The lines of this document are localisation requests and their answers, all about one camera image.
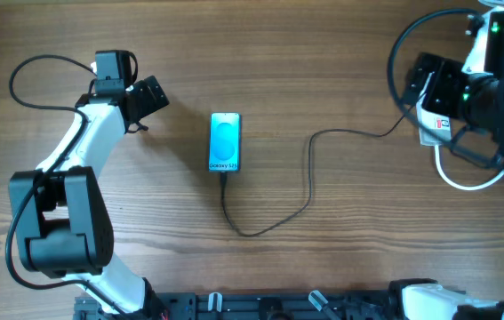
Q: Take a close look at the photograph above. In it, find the black USB charger cable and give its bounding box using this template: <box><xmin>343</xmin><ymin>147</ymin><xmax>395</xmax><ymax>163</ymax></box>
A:
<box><xmin>219</xmin><ymin>101</ymin><xmax>420</xmax><ymax>238</ymax></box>

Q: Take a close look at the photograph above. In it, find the white power strip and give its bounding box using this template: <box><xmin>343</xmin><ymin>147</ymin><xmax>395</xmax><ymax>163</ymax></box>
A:
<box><xmin>416</xmin><ymin>99</ymin><xmax>452</xmax><ymax>147</ymax></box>

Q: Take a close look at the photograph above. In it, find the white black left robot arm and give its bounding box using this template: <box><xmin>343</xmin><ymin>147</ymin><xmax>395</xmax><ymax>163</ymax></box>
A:
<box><xmin>4</xmin><ymin>50</ymin><xmax>170</xmax><ymax>319</ymax></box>

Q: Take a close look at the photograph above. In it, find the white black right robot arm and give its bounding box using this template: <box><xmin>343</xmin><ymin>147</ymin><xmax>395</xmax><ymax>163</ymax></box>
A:
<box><xmin>387</xmin><ymin>8</ymin><xmax>504</xmax><ymax>319</ymax></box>

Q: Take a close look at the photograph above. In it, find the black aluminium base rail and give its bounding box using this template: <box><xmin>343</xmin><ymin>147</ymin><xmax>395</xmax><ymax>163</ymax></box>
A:
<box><xmin>72</xmin><ymin>289</ymin><xmax>395</xmax><ymax>320</ymax></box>

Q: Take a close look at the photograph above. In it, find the white power strip cord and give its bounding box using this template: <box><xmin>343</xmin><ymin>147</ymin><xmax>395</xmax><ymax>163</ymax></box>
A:
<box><xmin>432</xmin><ymin>0</ymin><xmax>504</xmax><ymax>192</ymax></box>

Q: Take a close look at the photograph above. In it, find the blue screen Galaxy smartphone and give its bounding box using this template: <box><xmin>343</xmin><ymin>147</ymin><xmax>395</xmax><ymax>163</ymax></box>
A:
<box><xmin>208</xmin><ymin>113</ymin><xmax>241</xmax><ymax>172</ymax></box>

